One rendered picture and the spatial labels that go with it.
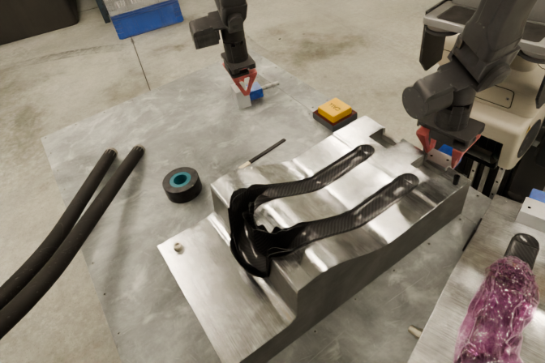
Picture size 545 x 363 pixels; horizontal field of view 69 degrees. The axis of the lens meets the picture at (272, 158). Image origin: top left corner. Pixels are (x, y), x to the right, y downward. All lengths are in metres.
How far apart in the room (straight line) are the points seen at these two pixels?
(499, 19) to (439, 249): 0.39
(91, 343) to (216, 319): 1.17
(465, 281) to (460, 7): 0.59
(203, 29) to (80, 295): 1.31
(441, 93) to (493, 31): 0.13
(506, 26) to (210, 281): 0.56
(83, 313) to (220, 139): 1.09
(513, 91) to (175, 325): 0.85
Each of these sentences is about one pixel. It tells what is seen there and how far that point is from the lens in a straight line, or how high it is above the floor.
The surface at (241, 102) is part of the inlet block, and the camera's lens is 1.09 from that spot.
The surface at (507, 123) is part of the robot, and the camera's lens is 1.06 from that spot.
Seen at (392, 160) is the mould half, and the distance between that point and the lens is 0.78.
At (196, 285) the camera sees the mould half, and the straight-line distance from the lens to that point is 0.68.
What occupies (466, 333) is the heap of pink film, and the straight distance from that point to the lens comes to 0.60.
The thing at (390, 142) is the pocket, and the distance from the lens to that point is 0.85.
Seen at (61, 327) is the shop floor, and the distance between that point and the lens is 1.88.
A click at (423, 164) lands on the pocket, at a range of 0.82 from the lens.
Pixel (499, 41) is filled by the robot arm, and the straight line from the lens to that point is 0.64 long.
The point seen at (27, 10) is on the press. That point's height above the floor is 0.24.
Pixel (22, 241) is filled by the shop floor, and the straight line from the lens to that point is 2.30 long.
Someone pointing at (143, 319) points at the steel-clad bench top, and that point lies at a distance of 0.76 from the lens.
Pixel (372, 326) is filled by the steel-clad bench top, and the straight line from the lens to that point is 0.68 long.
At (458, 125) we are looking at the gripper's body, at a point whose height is 0.95.
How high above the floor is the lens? 1.42
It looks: 42 degrees down
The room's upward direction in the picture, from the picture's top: 10 degrees counter-clockwise
